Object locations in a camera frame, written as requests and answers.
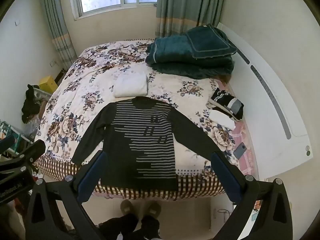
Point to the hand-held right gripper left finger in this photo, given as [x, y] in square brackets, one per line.
[92, 178]

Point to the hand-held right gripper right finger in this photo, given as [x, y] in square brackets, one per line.
[225, 178]

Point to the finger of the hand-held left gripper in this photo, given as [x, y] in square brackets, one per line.
[35, 150]
[6, 143]

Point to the dark striped sweater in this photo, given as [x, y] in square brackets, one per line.
[140, 140]

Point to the dark green folded clothes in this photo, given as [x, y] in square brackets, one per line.
[175, 55]

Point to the green rack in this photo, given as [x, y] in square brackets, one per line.
[12, 130]

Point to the clear plastic bag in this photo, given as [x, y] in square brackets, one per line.
[32, 130]

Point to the dark smartphone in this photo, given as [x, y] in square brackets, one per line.
[239, 150]

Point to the pink bed sheet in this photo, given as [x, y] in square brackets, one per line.
[243, 140]

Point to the person's left slipper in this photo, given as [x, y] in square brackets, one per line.
[128, 208]

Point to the person's slipper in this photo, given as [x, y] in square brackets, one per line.
[128, 208]
[153, 208]

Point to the white basket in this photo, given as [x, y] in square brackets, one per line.
[42, 95]

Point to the white folded garment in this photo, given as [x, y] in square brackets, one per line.
[222, 120]

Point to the yellow box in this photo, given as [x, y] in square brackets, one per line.
[48, 85]

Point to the person's right slipper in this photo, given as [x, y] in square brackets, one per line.
[153, 208]

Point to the floral blanket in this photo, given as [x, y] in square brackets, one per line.
[82, 100]

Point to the white headboard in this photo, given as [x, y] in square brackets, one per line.
[272, 120]

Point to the black white striped garment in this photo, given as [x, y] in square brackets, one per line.
[228, 102]

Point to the white folded cloth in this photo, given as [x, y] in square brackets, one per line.
[131, 85]

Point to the teal striped curtain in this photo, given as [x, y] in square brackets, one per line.
[56, 25]
[185, 7]

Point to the teal pillow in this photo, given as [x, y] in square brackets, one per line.
[210, 42]

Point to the wall socket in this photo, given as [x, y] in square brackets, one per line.
[52, 63]

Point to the wall switch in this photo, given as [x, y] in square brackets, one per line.
[17, 22]

